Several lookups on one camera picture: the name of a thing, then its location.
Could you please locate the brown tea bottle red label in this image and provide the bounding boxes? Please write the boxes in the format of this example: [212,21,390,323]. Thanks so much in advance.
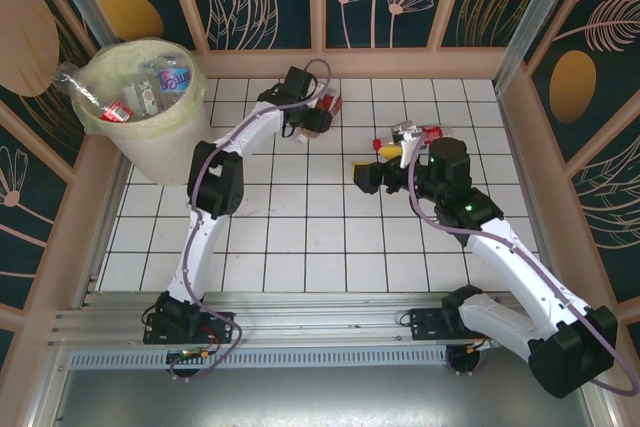
[293,91,346,147]

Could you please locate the clear bottle red white label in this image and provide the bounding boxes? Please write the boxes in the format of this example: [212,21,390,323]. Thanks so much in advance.
[372,122,457,149]

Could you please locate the lined waste bin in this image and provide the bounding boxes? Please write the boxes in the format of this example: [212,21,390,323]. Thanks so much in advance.
[71,36,207,141]

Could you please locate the grey metal base panel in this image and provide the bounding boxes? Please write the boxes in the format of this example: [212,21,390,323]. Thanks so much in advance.
[47,366,614,427]

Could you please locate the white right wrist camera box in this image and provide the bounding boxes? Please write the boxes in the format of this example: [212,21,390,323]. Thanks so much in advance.
[391,120,427,169]

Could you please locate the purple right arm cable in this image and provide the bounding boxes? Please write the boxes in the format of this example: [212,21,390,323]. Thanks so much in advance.
[407,136,640,396]

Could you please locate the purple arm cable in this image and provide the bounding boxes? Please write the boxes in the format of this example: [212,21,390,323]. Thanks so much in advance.
[167,57,335,382]
[407,136,640,396]

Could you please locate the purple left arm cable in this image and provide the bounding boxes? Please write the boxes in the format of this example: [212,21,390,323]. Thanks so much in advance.
[167,57,335,382]

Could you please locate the aluminium mounting rail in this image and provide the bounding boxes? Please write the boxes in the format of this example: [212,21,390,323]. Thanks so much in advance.
[47,291,594,348]

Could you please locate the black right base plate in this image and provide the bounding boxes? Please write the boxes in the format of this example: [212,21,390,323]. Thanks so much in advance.
[408,306,501,344]

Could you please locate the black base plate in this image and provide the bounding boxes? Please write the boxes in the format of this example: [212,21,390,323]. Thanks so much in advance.
[143,310,236,347]
[408,306,501,344]

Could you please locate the slotted grey cable tray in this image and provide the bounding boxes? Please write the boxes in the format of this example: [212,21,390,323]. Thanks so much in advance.
[69,349,451,372]

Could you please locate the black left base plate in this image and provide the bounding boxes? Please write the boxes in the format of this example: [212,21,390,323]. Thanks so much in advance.
[143,310,236,347]

